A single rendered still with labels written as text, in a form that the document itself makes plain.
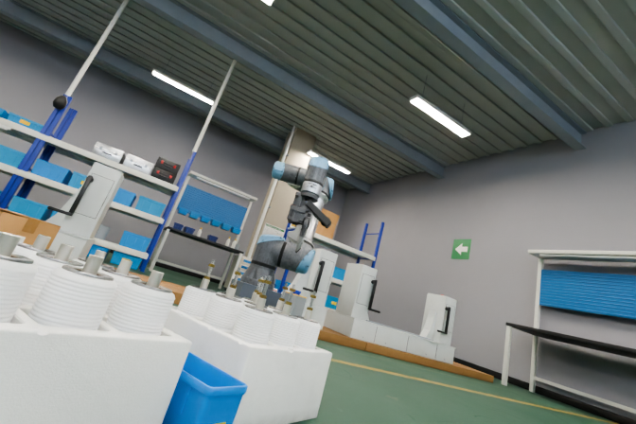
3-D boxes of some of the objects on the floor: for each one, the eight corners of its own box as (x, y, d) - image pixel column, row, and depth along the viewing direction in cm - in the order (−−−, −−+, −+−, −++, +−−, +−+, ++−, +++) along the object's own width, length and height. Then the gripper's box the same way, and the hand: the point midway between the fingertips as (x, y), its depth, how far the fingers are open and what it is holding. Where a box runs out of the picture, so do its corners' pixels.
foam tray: (128, 369, 91) (156, 302, 97) (229, 369, 121) (246, 318, 126) (220, 439, 69) (250, 346, 75) (316, 417, 98) (332, 353, 104)
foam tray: (-224, 371, 49) (-138, 252, 55) (61, 369, 79) (98, 292, 85) (-267, 548, 27) (-115, 319, 33) (151, 452, 57) (193, 342, 63)
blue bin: (103, 394, 73) (128, 336, 77) (148, 391, 81) (168, 339, 85) (183, 468, 56) (210, 388, 59) (229, 455, 64) (251, 386, 68)
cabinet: (221, 290, 646) (235, 255, 668) (244, 295, 665) (256, 261, 687) (230, 293, 597) (243, 256, 618) (254, 300, 616) (266, 263, 637)
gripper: (296, 196, 130) (279, 249, 124) (295, 187, 120) (277, 244, 113) (318, 202, 130) (302, 256, 123) (319, 193, 119) (301, 252, 113)
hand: (299, 249), depth 118 cm, fingers open, 3 cm apart
